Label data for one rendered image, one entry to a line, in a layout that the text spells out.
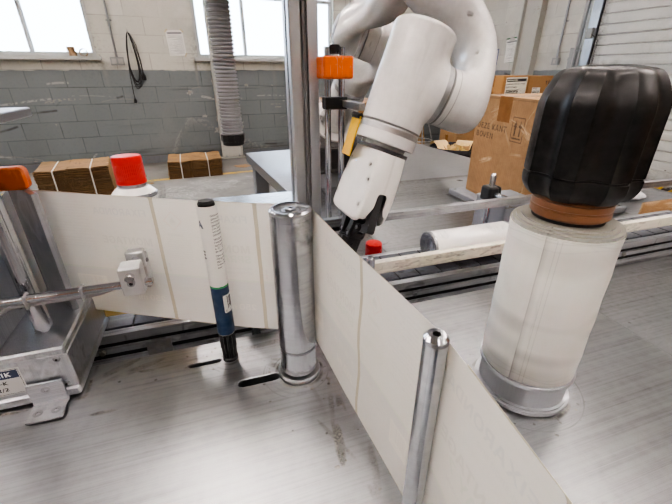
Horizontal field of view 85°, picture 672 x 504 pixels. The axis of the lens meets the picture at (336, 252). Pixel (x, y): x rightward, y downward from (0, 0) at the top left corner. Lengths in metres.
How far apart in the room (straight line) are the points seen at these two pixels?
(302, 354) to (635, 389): 0.34
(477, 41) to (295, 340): 0.45
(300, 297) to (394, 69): 0.31
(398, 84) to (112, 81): 5.59
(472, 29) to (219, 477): 0.59
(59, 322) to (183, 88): 5.58
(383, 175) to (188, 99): 5.55
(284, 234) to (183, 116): 5.69
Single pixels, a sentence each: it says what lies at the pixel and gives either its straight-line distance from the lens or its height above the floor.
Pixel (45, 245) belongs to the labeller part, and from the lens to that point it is 0.47.
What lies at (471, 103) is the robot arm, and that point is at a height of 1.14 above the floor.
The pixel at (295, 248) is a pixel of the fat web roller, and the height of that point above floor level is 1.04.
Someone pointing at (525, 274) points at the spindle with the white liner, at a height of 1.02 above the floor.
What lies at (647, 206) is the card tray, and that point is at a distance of 1.27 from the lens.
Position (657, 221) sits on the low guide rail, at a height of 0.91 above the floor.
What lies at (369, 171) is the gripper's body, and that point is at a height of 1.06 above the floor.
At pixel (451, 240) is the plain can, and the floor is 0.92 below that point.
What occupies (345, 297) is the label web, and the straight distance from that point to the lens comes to 0.29.
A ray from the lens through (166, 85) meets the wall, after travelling 5.96.
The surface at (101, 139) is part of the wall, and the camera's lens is 6.07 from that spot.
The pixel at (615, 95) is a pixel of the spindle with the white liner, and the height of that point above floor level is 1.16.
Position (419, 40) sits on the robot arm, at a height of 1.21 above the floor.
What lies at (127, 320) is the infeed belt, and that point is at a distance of 0.57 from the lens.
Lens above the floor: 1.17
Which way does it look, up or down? 26 degrees down
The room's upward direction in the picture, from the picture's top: straight up
